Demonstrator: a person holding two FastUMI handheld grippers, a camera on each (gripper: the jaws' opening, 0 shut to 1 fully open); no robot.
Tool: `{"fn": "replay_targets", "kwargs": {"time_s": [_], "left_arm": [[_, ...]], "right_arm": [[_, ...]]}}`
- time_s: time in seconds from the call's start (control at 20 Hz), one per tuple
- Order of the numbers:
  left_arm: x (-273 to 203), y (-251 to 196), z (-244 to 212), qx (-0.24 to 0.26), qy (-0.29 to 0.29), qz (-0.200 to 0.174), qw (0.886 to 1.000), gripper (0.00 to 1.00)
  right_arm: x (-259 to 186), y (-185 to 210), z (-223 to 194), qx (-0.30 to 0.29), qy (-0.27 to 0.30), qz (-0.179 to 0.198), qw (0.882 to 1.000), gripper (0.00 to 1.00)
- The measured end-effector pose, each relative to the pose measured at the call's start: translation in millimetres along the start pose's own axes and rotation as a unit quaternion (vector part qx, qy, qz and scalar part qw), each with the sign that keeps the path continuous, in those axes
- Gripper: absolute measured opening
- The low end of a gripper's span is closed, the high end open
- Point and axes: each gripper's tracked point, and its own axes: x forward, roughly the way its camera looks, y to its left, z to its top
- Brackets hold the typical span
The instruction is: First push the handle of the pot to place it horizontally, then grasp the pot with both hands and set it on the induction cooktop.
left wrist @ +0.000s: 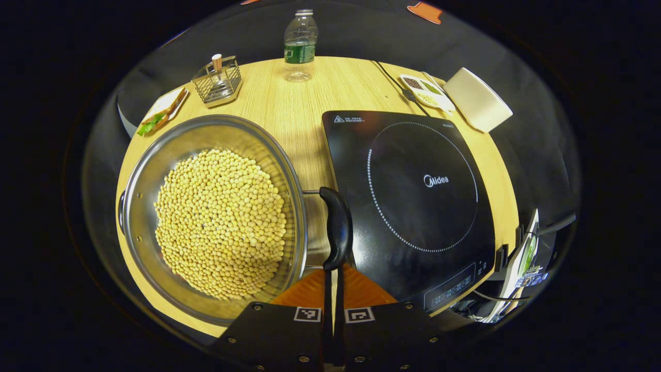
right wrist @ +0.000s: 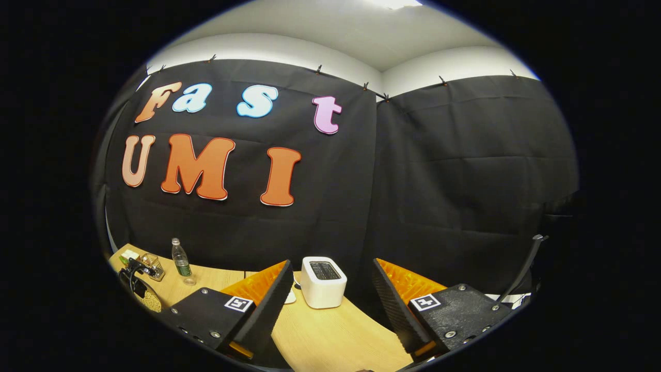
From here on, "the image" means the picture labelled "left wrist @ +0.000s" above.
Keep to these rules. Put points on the white spoon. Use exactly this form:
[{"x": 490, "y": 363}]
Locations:
[{"x": 433, "y": 80}]

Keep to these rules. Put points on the white sectioned dish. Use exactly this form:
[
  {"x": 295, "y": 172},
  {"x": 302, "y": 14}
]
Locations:
[{"x": 445, "y": 103}]

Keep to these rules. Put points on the small wooden-capped shaker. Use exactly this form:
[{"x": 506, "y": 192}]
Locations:
[{"x": 217, "y": 63}]

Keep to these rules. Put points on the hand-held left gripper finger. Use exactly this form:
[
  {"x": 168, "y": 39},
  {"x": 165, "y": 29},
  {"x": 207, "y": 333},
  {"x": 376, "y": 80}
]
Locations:
[
  {"x": 327, "y": 336},
  {"x": 339, "y": 336}
]

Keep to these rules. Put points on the sandwich with lettuce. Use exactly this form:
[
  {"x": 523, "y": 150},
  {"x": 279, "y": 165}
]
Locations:
[{"x": 155, "y": 121}]

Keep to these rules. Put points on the white toaster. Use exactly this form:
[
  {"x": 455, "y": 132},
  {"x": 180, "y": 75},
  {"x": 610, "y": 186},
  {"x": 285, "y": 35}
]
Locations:
[{"x": 477, "y": 101}]

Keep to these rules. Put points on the pile of green mung beans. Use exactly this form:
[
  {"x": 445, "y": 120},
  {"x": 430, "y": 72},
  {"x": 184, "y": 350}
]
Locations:
[{"x": 431, "y": 88}]

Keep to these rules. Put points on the small pile of yellow beans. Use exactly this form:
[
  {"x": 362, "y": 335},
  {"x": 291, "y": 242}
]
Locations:
[{"x": 427, "y": 98}]

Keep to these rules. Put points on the pile of dark red beans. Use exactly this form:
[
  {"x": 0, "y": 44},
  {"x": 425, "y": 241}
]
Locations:
[{"x": 412, "y": 82}]

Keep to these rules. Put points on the black table edge bracket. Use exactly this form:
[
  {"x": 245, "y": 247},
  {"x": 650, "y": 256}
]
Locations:
[{"x": 501, "y": 257}]

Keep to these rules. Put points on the clear plastic water bottle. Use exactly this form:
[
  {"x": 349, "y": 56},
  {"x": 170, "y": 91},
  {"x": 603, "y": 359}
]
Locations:
[{"x": 300, "y": 51}]

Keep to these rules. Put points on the black induction cooktop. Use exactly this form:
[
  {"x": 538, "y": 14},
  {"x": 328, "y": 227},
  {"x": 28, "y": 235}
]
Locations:
[{"x": 413, "y": 217}]

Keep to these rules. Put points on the pile of yellow soybeans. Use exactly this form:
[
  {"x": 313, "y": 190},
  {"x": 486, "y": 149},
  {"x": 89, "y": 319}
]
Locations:
[{"x": 222, "y": 222}]

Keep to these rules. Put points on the white rectangular plate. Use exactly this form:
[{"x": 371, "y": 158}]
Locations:
[{"x": 168, "y": 103}]

